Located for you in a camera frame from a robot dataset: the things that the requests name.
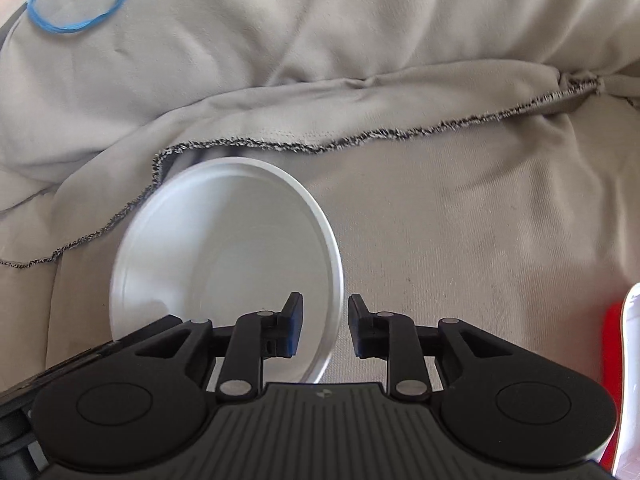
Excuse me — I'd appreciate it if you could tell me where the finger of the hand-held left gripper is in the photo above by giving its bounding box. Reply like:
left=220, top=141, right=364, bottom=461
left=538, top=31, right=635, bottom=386
left=29, top=340, right=122, bottom=392

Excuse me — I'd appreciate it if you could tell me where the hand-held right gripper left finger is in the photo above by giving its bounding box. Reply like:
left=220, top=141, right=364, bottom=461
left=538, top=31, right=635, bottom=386
left=114, top=291, right=305, bottom=402

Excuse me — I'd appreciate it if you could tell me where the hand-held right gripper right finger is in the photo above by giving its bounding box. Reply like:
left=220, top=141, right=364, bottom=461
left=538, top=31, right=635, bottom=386
left=347, top=293, right=517, bottom=402

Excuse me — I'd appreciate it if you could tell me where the white plastic bowl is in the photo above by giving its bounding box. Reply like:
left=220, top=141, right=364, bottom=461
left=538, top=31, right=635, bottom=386
left=108, top=157, right=345, bottom=386

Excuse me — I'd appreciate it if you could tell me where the red and white plastic tray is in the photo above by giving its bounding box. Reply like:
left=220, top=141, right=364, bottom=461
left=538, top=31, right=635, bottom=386
left=597, top=282, right=640, bottom=480

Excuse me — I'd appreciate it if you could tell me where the beige fringed blanket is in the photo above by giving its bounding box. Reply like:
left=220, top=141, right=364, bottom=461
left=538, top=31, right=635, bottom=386
left=0, top=71, right=640, bottom=401

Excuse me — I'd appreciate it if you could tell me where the pale grey quilt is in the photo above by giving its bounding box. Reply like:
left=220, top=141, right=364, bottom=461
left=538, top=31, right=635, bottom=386
left=0, top=0, right=640, bottom=266

